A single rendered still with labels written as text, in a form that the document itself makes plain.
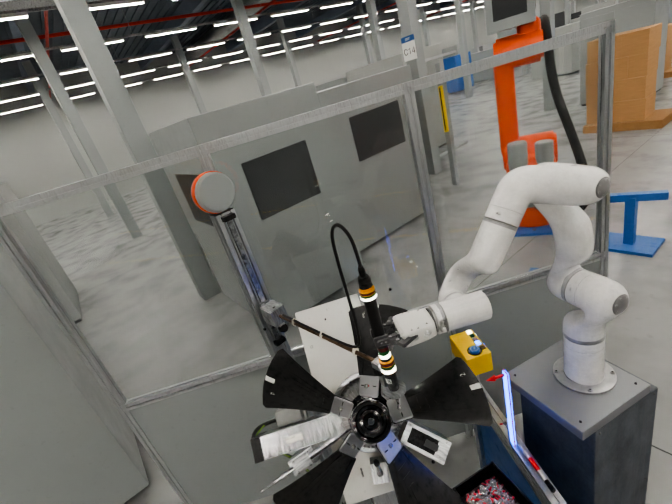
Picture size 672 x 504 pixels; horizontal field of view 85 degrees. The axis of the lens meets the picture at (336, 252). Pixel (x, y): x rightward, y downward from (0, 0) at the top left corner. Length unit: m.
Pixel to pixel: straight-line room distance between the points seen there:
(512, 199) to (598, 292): 0.44
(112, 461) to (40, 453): 0.40
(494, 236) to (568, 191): 0.21
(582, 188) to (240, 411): 1.82
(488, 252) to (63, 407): 2.47
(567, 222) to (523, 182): 0.24
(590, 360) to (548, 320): 0.85
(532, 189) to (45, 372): 2.53
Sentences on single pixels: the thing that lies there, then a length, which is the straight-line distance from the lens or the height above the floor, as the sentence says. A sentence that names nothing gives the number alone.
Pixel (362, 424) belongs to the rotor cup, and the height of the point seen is 1.22.
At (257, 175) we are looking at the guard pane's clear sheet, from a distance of 1.59.
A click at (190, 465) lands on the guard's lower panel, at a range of 2.49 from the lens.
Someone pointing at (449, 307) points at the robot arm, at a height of 1.50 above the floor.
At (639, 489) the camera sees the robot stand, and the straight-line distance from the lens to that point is 2.08.
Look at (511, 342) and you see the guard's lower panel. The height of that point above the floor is 0.61.
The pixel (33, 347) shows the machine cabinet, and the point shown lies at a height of 1.30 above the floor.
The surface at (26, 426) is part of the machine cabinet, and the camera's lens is 2.84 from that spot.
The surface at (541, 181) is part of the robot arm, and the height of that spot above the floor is 1.76.
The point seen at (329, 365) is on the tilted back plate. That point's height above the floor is 1.19.
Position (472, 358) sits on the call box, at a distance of 1.54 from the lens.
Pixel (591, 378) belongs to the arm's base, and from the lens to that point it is 1.59.
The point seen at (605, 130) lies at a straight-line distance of 2.10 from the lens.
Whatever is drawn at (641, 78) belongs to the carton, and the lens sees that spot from 8.67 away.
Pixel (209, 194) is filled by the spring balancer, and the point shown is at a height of 1.88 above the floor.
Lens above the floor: 2.11
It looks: 23 degrees down
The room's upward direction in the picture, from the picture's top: 17 degrees counter-clockwise
